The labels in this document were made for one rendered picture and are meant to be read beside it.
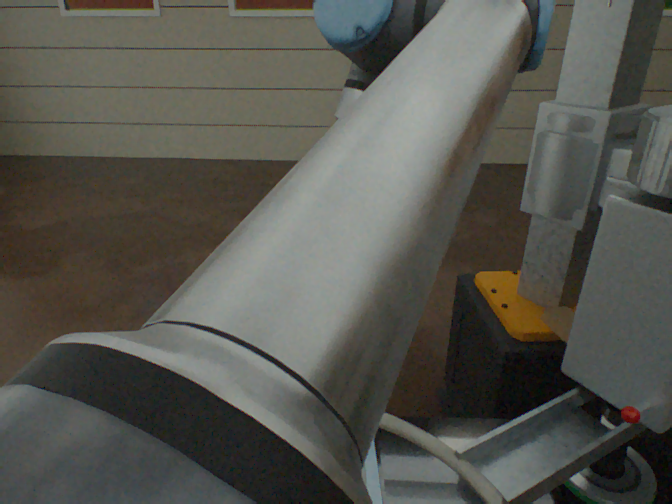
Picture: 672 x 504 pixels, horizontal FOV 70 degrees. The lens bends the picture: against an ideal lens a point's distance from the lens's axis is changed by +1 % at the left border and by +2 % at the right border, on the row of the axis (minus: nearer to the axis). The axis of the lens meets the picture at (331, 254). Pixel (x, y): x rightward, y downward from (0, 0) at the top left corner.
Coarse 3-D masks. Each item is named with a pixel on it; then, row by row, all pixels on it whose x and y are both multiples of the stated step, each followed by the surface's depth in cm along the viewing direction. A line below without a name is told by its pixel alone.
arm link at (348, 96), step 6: (342, 90) 64; (348, 90) 63; (354, 90) 62; (342, 96) 64; (348, 96) 63; (354, 96) 62; (342, 102) 63; (348, 102) 62; (336, 108) 65; (342, 108) 63; (336, 114) 64; (342, 114) 63
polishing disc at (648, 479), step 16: (624, 464) 114; (640, 464) 114; (576, 480) 110; (592, 480) 110; (608, 480) 110; (624, 480) 110; (640, 480) 110; (592, 496) 107; (608, 496) 106; (624, 496) 106; (640, 496) 106
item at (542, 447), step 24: (552, 408) 99; (576, 408) 104; (504, 432) 92; (528, 432) 97; (552, 432) 98; (576, 432) 98; (600, 432) 98; (624, 432) 94; (456, 456) 88; (480, 456) 91; (504, 456) 92; (528, 456) 92; (552, 456) 92; (576, 456) 87; (600, 456) 92; (504, 480) 87; (528, 480) 87; (552, 480) 84
